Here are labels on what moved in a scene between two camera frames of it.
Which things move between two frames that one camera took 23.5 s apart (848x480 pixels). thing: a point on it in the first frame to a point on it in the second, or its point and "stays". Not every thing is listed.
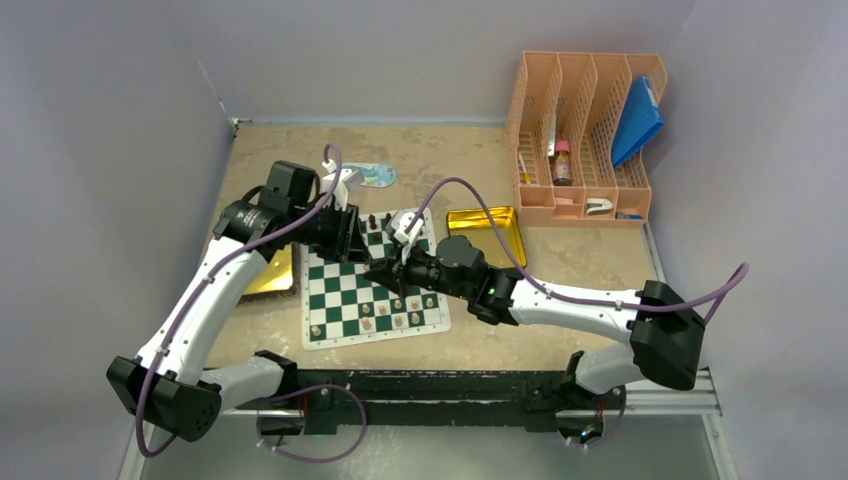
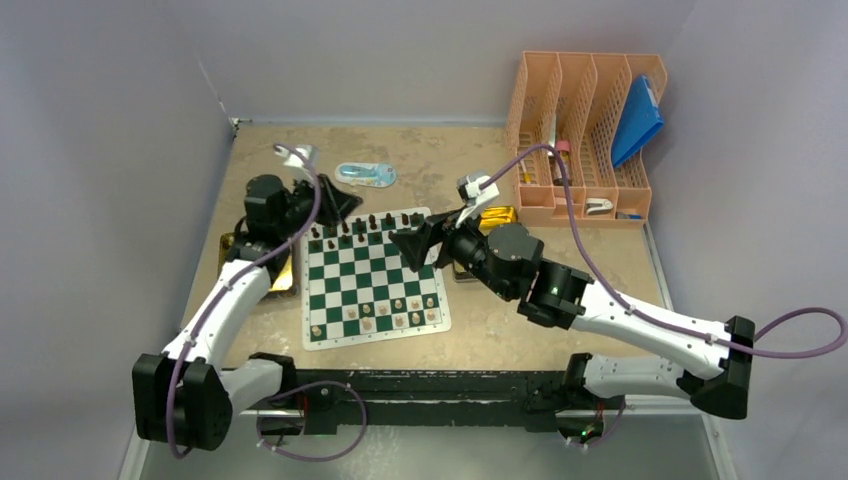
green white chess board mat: [342, 304] stays
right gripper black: [390, 274] to [415, 246]
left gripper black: [353, 249] to [334, 205]
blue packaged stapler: [374, 174] stays
